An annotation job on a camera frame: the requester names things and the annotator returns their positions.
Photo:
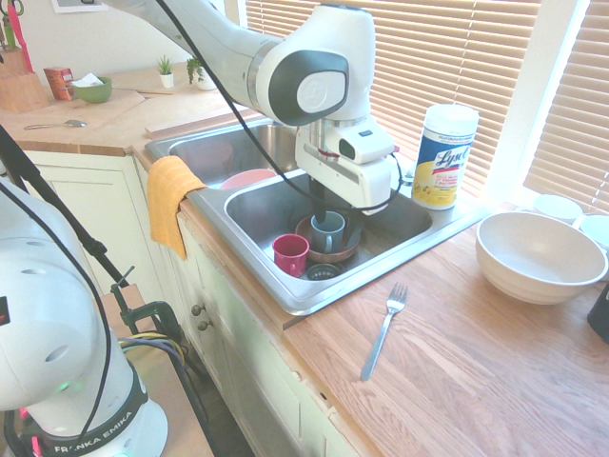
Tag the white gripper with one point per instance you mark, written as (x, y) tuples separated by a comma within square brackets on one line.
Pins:
[(366, 183)]

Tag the silver metal fork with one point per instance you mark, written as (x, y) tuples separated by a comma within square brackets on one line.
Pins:
[(386, 319)]

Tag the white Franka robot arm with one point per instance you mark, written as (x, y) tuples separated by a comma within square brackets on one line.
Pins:
[(223, 43)]

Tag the stainless steel double sink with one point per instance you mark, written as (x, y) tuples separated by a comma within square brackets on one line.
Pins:
[(380, 224)]

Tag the metal sink drain strainer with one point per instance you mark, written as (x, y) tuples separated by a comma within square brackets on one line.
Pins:
[(326, 271)]

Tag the pink plate in sink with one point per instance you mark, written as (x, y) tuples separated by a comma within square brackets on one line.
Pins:
[(245, 180)]

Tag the grey-blue ceramic mug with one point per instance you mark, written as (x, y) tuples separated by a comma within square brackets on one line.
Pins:
[(333, 231)]

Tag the brown wooden bowl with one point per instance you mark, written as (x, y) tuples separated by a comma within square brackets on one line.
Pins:
[(333, 257)]

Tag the red cup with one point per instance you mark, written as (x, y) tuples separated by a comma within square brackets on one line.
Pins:
[(290, 254)]

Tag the Lysol wipes canister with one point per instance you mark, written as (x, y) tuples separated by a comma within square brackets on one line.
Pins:
[(440, 157)]

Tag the cream kitchen cabinet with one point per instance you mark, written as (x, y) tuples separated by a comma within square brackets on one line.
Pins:
[(228, 343)]

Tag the brass cabinet knob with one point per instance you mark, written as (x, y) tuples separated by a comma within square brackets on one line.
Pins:
[(196, 310), (204, 325)]

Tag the orange dish cloth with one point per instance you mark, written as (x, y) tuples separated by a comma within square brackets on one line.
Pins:
[(166, 200)]

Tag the wide wooden window blind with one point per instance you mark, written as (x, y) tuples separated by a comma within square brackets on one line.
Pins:
[(428, 57)]

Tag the trailing potted plant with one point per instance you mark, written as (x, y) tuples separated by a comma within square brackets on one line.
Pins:
[(202, 78)]

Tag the large cream bowl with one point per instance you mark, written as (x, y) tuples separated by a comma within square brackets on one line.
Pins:
[(537, 257)]

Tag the green metal clamp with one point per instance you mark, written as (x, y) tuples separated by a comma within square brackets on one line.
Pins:
[(152, 314)]

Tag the small white bowl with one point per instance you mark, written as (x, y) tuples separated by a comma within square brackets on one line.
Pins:
[(556, 207), (595, 231)]

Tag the small potted plant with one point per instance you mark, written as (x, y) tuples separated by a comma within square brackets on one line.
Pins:
[(166, 73)]

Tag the narrow wooden window blind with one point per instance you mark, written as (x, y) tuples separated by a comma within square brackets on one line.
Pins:
[(575, 119)]

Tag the green bowl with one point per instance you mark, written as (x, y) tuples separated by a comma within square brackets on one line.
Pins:
[(95, 93)]

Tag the black object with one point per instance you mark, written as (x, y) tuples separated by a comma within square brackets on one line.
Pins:
[(600, 314)]

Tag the silver metal spoon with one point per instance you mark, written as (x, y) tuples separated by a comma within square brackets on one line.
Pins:
[(71, 124)]

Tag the white paper in bowl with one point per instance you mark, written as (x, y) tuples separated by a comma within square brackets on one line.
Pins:
[(88, 81)]

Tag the black tripod leg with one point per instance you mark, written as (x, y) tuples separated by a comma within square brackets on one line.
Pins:
[(47, 195)]

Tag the red cardboard box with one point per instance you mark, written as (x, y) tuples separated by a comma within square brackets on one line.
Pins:
[(57, 83)]

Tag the white paper sheet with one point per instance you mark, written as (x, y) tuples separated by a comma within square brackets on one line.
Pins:
[(78, 5)]

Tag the wooden knife block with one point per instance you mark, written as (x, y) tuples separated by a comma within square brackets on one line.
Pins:
[(21, 90)]

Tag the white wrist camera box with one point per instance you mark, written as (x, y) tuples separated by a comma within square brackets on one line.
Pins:
[(366, 143)]

